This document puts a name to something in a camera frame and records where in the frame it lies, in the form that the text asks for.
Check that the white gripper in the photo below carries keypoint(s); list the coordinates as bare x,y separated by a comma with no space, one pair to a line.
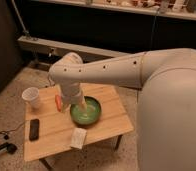
72,93

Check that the orange red pepper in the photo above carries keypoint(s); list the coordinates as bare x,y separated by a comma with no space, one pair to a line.
58,103

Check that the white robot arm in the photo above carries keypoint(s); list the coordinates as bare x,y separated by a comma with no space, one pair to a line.
166,115

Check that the green bowl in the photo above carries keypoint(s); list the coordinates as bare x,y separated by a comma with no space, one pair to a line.
88,116

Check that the white folded napkin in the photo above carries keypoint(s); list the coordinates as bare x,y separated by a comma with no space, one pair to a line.
78,138

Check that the wooden table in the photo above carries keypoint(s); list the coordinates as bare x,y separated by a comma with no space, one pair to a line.
56,128

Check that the white paper cup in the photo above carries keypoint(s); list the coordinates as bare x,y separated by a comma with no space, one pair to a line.
31,95

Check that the black remote control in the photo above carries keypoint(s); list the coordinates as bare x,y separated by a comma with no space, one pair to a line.
34,130

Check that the grey low ledge beam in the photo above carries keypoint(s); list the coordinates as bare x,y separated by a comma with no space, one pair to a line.
55,48

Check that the black device on floor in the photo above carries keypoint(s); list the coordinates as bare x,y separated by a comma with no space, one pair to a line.
8,147

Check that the metal pole stand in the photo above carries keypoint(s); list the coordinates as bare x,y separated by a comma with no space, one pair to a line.
25,30

